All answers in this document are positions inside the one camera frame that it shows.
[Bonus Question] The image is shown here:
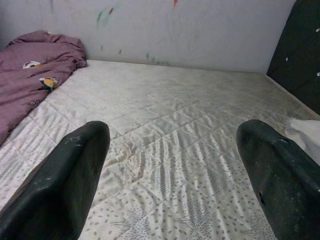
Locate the black tufted headboard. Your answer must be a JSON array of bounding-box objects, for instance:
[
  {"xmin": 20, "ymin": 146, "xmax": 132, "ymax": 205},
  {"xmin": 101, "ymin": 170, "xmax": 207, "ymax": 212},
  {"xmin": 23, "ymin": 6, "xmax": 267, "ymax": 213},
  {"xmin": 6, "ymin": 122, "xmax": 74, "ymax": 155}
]
[{"xmin": 266, "ymin": 0, "xmax": 320, "ymax": 116}]

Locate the purple cartoon print blanket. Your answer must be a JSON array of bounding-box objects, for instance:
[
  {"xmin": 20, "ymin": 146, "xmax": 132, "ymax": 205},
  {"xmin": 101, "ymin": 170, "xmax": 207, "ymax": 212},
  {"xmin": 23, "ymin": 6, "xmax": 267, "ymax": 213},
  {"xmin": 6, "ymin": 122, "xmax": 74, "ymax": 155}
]
[{"xmin": 0, "ymin": 30, "xmax": 88, "ymax": 146}]

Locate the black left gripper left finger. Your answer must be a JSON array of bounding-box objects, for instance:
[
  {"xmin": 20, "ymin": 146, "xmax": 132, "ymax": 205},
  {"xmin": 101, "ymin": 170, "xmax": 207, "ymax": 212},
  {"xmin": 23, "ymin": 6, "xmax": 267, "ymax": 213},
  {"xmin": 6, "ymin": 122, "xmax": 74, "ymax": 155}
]
[{"xmin": 0, "ymin": 120, "xmax": 111, "ymax": 240}]

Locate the white quilted mattress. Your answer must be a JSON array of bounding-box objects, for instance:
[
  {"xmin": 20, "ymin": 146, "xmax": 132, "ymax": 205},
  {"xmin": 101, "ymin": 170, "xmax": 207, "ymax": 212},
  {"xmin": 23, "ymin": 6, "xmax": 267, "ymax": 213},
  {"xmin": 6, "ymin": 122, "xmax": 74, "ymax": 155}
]
[{"xmin": 0, "ymin": 59, "xmax": 320, "ymax": 240}]

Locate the white pillow with tree print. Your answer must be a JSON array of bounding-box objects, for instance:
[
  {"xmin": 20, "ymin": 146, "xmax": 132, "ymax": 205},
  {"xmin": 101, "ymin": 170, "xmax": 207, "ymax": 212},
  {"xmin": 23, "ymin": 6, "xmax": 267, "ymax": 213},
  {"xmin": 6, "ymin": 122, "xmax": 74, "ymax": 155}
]
[{"xmin": 284, "ymin": 117, "xmax": 320, "ymax": 160}]

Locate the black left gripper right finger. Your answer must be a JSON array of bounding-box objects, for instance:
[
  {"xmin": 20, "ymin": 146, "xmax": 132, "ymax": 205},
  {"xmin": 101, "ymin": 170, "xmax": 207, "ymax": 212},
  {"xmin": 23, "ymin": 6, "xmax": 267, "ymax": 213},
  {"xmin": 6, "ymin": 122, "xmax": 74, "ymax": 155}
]
[{"xmin": 235, "ymin": 119, "xmax": 320, "ymax": 240}]

